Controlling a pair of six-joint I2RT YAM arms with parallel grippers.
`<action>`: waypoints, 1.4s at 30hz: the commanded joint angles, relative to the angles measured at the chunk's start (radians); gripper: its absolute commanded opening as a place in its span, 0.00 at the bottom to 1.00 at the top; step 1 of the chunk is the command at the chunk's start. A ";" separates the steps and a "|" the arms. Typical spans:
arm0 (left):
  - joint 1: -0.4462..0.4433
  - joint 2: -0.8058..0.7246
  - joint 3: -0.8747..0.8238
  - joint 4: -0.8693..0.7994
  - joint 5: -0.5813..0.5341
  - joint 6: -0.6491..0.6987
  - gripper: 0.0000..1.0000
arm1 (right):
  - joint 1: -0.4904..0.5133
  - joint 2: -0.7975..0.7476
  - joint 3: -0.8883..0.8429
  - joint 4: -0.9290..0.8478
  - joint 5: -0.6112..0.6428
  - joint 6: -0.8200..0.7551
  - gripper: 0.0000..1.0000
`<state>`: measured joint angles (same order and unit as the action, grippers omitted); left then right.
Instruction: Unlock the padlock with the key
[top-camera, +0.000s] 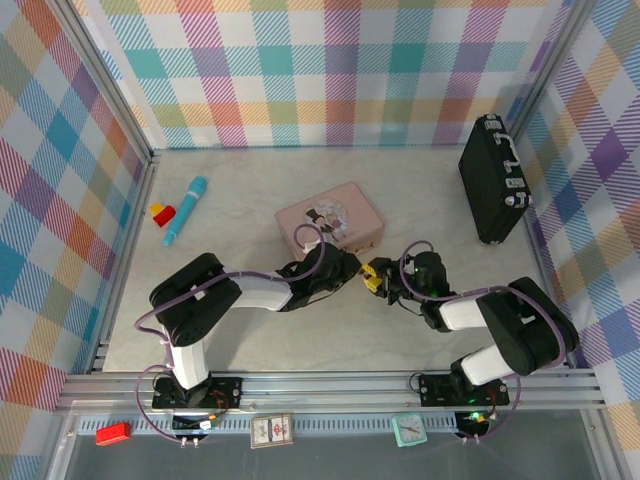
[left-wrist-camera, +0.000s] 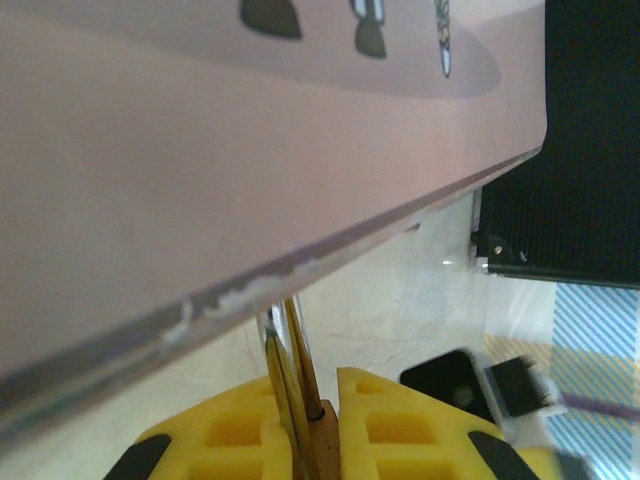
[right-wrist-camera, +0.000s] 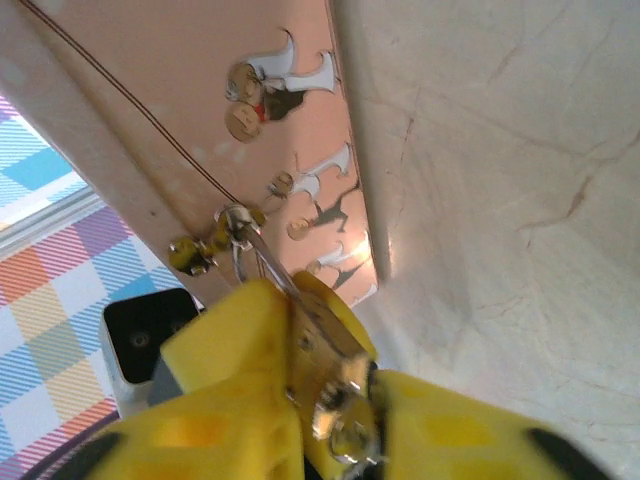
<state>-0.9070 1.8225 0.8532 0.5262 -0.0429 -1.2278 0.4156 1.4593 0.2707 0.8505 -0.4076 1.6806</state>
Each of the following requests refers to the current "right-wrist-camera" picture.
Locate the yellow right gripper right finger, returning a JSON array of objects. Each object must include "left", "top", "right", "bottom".
[{"left": 372, "top": 369, "right": 619, "bottom": 480}]

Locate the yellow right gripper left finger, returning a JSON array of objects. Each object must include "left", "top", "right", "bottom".
[{"left": 64, "top": 387, "right": 307, "bottom": 480}]

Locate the small brass padlock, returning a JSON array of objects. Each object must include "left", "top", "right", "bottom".
[{"left": 227, "top": 209, "right": 379, "bottom": 406}]

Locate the pink tin box with cartoon couple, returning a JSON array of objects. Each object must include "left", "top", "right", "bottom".
[{"left": 0, "top": 0, "right": 381, "bottom": 311}]

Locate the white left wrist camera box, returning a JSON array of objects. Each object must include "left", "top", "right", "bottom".
[{"left": 102, "top": 287, "right": 201, "bottom": 419}]

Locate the aluminium frame post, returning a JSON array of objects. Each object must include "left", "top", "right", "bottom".
[{"left": 0, "top": 187, "right": 104, "bottom": 254}]

